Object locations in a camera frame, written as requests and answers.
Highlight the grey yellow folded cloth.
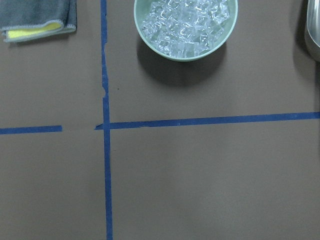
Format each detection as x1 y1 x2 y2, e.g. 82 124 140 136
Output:
0 0 77 43

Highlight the steel ice scoop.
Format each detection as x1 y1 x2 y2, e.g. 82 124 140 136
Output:
304 0 320 62

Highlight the green bowl of ice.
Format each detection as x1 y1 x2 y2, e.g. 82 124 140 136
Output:
133 0 239 62

